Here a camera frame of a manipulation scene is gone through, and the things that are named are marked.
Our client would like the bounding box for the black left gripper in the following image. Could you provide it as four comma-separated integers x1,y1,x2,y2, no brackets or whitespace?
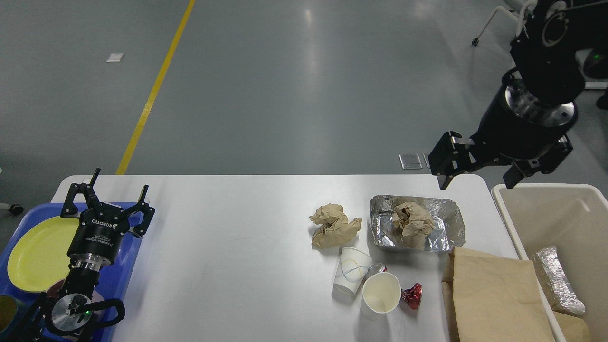
60,168,156,272

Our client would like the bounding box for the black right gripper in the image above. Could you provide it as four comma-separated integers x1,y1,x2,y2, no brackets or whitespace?
428,79,579,190

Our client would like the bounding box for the aluminium foil sheet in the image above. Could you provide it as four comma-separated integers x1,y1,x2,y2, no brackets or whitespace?
370,195,465,253

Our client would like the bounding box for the yellow plastic plate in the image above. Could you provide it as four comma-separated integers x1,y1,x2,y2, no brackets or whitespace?
7,216,79,293

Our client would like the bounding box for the pink mug brown inside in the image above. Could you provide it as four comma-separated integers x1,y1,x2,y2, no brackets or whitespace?
47,278,105,302

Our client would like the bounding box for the brown paper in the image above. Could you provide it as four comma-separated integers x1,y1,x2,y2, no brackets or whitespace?
392,201,434,237

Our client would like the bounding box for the brown paper bag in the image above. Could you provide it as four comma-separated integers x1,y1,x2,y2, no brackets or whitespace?
441,246,592,342

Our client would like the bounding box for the teal mug yellow inside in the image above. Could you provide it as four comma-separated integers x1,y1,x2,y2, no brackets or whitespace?
0,294,29,342

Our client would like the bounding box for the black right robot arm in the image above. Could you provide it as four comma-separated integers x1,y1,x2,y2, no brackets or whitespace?
428,0,607,189

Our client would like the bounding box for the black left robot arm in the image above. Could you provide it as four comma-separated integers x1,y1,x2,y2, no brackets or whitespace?
6,169,156,342

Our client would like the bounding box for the blue plastic tray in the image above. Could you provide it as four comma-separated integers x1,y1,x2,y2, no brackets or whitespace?
0,203,148,342

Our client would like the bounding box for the silver floor socket plate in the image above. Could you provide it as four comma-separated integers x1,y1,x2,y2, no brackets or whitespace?
398,153,423,170

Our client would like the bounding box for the black caster wheel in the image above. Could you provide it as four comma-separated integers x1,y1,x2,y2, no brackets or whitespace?
0,203,24,216

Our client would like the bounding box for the beige plastic bin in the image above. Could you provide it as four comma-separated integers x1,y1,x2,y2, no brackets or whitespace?
491,183,608,342

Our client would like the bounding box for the white wheeled chair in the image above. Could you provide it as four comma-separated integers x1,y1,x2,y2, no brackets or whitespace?
471,0,537,47

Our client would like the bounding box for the white bar on floor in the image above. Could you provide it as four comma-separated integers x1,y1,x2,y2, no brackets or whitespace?
585,81,608,91

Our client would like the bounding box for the red foil wrapper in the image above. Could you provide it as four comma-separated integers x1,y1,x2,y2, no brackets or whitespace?
401,282,423,310

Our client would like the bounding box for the white floor marker tile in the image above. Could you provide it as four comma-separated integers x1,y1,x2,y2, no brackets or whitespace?
106,53,124,63

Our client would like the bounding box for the foil piece in bin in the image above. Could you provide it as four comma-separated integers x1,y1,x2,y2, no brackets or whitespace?
532,245,586,318

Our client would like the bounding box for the crumpled brown paper ball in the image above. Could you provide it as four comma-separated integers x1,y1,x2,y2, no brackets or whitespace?
310,203,362,249

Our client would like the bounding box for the white patterned paper cup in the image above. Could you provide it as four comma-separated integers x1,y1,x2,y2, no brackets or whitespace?
332,247,373,296

